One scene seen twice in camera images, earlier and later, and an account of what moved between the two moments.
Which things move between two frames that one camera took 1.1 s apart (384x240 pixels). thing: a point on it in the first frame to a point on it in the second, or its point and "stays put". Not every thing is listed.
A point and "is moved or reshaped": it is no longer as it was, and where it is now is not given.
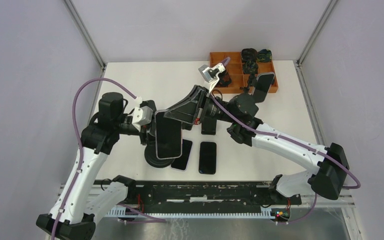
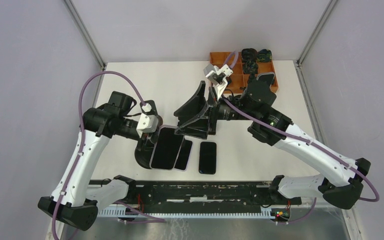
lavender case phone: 181,163 stays put
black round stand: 152,159 to 144,152
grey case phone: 168,136 is moved or reshaped
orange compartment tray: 239,80 stays put
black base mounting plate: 206,194 stays put
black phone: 207,157 stays put
